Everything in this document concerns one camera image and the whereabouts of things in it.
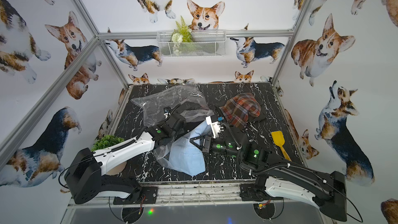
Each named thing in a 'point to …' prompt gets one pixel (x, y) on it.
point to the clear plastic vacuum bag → (151, 111)
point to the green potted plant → (106, 141)
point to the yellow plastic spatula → (279, 140)
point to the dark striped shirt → (260, 117)
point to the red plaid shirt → (238, 110)
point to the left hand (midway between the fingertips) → (182, 122)
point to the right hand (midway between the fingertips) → (189, 143)
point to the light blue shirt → (185, 156)
